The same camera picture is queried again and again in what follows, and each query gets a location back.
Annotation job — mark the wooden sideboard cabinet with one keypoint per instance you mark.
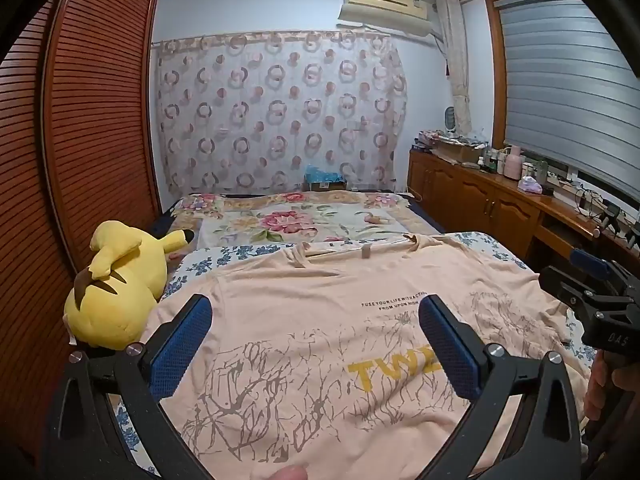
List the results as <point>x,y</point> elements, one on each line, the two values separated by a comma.
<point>465,195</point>

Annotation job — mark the blue plastic bag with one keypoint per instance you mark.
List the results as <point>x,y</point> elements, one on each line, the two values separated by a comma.
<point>322,174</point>

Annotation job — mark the person's right hand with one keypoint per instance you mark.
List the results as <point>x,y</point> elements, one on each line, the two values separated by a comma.
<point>597,385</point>

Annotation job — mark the yellow plush toy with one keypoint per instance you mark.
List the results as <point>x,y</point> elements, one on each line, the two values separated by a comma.
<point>120,280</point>

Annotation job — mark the purple cloth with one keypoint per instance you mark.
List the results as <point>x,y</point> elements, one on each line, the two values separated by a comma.
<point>530,186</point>

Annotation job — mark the group of cosmetic bottles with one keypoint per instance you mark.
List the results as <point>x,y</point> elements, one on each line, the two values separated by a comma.
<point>492,162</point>

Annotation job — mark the wooden louvred wardrobe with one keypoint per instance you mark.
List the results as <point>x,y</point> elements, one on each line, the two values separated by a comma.
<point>95,135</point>

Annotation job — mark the white air conditioner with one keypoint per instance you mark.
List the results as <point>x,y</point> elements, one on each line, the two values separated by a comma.
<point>385,5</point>

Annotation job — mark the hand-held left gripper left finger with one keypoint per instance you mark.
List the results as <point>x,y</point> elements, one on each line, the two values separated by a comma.
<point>182,345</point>

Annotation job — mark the wooden window frame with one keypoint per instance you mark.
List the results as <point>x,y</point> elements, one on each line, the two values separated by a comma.
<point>495,85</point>

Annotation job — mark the pink bottle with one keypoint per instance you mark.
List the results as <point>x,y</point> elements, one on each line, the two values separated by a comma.
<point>513,165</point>

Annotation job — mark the small white fan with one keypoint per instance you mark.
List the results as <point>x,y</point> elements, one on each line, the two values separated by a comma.
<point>450,119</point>

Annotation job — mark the blue floral bedsheet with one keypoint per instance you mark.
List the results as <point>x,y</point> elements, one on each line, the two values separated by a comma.
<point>215,255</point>

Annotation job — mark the beige window curtain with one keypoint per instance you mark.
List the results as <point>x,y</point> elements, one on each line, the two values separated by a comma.
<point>457,60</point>

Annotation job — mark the small cardboard box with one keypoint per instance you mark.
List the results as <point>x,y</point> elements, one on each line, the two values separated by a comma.
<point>330,186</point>

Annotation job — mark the peach printed t-shirt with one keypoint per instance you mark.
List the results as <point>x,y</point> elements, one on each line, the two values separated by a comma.
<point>310,320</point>

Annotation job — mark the floral blanket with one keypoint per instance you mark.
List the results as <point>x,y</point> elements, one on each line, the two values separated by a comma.
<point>285,220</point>

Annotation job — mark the grey window blind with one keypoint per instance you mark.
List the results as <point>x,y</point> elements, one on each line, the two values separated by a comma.
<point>565,85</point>

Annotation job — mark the flat open cardboard box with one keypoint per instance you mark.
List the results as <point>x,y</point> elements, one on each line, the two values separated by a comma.
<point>457,150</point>

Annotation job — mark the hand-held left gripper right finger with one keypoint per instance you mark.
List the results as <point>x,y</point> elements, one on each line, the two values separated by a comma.
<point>450,350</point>

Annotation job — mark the person's left hand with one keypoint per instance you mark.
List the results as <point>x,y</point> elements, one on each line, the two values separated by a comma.
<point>290,473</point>

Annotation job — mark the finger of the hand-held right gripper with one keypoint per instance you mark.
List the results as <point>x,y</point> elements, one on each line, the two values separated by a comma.
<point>570,287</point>
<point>590,260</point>

